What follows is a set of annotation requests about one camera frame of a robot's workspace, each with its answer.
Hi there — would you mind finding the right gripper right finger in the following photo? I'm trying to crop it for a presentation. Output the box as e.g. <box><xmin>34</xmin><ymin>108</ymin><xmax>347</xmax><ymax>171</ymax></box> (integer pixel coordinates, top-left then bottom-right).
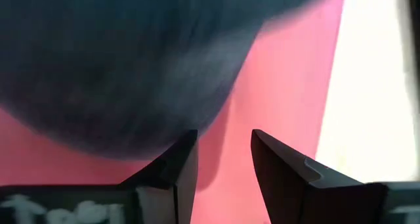
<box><xmin>250</xmin><ymin>129</ymin><xmax>390</xmax><ymax>224</ymax></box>

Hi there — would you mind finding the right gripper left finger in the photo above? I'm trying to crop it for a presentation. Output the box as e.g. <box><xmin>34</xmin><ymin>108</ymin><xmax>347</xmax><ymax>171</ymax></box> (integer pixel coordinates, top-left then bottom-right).
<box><xmin>117</xmin><ymin>129</ymin><xmax>200</xmax><ymax>224</ymax></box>

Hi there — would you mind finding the pink plastic bin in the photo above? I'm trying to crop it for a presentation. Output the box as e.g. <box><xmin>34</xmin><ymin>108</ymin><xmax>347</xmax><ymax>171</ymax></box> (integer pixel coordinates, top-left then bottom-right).
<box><xmin>0</xmin><ymin>0</ymin><xmax>348</xmax><ymax>224</ymax></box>

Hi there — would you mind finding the dark grey cap white label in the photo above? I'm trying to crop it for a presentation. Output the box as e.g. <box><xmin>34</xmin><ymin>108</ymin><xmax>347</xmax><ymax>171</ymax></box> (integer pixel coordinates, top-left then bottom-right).
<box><xmin>0</xmin><ymin>0</ymin><xmax>332</xmax><ymax>161</ymax></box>

